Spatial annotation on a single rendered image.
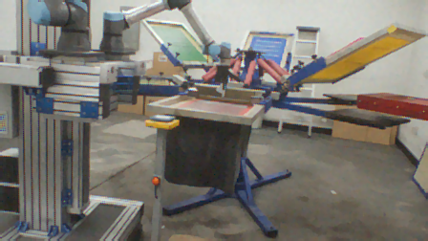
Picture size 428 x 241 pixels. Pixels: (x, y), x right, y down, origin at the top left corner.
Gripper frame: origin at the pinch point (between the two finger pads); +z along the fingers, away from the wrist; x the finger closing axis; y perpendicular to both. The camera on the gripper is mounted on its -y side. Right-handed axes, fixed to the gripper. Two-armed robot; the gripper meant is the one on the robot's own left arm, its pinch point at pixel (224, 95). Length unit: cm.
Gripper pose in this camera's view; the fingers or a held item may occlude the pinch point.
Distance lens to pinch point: 255.0
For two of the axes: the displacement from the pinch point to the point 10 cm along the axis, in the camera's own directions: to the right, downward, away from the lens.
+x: -2.7, 1.6, -9.5
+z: -0.8, 9.8, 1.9
